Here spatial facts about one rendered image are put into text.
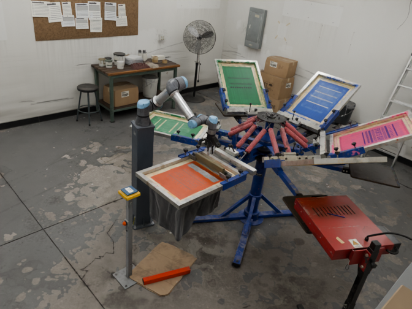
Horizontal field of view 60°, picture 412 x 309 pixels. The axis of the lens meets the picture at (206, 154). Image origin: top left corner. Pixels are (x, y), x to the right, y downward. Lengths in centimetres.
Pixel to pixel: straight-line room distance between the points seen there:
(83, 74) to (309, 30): 415
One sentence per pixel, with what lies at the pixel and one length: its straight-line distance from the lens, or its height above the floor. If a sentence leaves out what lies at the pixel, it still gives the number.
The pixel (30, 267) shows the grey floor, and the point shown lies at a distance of 380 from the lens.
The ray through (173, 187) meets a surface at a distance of 299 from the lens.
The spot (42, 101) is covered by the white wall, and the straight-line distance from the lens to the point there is 647.
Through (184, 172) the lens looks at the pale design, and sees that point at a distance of 321.
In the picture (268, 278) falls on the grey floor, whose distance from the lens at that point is 372.
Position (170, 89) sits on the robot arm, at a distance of 309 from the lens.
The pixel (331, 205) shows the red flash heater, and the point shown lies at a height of 110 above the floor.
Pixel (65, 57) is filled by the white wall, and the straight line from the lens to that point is 643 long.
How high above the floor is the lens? 263
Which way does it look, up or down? 28 degrees down
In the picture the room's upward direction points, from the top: 7 degrees clockwise
